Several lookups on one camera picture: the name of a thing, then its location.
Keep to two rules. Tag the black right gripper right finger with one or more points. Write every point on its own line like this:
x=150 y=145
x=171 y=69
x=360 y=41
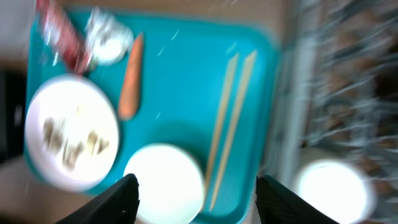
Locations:
x=276 y=204

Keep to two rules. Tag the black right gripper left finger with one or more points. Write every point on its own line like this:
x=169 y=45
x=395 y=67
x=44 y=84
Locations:
x=117 y=204

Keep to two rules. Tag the white bowl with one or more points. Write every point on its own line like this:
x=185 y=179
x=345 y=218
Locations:
x=171 y=184

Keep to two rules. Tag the white paper cup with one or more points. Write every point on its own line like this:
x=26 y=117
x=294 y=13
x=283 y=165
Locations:
x=337 y=189

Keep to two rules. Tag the orange carrot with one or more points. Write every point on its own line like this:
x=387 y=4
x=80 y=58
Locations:
x=129 y=98

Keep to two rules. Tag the white tissue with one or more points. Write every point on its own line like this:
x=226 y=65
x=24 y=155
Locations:
x=107 y=39

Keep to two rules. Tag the red snack wrapper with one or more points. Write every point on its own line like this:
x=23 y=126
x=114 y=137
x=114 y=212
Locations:
x=60 y=34

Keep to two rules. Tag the white plate with food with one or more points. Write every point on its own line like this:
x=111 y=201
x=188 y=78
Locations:
x=71 y=133

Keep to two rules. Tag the grey plastic dish rack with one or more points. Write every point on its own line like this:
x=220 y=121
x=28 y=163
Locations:
x=337 y=96

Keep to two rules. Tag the teal plastic tray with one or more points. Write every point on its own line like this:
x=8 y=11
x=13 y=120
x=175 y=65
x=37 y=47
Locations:
x=184 y=67

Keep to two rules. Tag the black plastic bin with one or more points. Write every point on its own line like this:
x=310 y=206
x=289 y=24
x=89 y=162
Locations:
x=13 y=92

